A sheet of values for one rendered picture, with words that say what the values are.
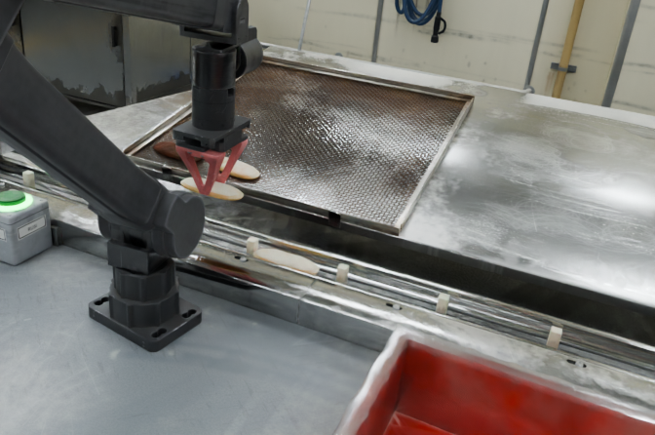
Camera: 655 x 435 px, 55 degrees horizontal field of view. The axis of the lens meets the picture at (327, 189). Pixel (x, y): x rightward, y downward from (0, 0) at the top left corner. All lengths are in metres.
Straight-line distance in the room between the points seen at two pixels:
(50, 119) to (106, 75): 3.21
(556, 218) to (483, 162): 0.18
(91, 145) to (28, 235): 0.38
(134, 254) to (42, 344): 0.15
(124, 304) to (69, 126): 0.28
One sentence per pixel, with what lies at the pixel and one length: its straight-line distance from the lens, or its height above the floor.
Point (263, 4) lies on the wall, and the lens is 5.03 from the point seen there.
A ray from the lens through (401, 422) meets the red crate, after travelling 0.71.
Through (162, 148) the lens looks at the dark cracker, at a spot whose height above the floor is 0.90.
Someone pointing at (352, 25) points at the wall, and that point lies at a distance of 4.74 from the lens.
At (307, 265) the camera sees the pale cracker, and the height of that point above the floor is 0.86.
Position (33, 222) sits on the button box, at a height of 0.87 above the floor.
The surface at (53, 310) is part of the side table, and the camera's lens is 0.87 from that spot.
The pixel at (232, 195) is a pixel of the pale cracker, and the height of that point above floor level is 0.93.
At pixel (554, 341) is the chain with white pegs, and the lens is 0.83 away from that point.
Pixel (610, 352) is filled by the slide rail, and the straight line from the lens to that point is 0.86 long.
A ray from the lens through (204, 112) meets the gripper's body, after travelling 0.85.
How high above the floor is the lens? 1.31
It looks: 24 degrees down
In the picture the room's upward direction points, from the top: 6 degrees clockwise
